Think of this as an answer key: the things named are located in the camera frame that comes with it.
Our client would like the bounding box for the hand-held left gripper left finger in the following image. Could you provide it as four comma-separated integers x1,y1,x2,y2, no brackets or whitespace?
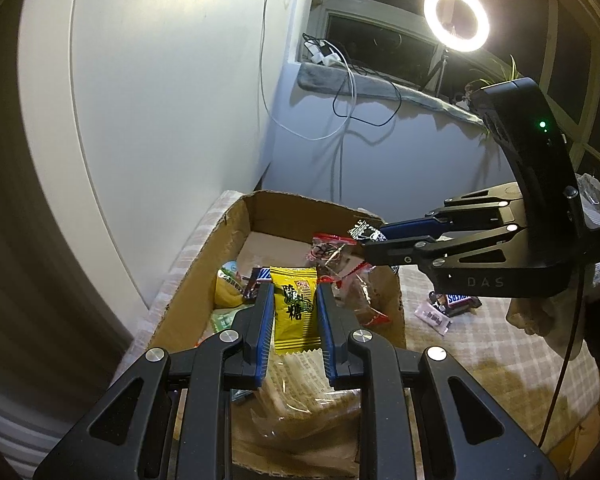
32,284,276,480

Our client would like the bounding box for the window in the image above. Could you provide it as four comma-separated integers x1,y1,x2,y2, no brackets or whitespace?
300,0,600,171

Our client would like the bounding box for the white cable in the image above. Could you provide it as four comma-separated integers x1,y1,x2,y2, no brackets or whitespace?
259,0,356,142
332,57,357,206

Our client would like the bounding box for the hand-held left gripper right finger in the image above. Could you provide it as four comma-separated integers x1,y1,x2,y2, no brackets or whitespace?
316,284,561,480

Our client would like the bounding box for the brown chocolate bar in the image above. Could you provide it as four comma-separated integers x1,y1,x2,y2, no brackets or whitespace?
241,267,274,304
431,290,481,317

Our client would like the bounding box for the green potted plant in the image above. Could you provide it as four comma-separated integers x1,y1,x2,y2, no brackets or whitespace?
462,55,524,111

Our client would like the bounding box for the yellow candy packet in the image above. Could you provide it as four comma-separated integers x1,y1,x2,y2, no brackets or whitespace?
269,266,324,357

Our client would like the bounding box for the pink and white packet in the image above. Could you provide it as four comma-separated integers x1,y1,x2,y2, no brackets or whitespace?
414,302,452,334

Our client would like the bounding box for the ring light on stand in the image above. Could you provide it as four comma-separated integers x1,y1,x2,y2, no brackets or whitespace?
422,0,491,101

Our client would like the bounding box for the grey cloth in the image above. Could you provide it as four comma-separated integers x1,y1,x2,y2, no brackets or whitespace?
296,62,486,127

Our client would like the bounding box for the cardboard box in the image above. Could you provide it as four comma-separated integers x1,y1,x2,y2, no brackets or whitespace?
107,190,407,478

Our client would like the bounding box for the white power strip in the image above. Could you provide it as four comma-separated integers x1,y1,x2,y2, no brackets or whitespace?
302,35,344,67

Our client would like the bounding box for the black packet with white print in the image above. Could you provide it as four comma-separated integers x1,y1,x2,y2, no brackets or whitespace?
349,216,388,244

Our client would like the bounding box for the person's right hand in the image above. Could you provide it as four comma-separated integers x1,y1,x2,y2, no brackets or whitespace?
506,172,600,342

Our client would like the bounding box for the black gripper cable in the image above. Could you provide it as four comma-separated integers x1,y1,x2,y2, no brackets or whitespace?
537,190,587,448

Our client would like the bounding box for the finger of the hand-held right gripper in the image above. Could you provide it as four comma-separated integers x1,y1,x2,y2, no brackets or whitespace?
380,185,528,242
362,227,531,274

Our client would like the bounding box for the green snack packet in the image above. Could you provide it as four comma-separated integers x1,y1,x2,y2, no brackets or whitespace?
215,260,247,309

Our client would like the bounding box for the clear bag of crackers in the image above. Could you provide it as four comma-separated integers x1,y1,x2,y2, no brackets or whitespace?
202,307,368,478

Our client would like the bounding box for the clear red-edged snack packet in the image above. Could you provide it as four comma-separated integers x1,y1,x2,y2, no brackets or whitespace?
305,231,359,281
330,264,392,329

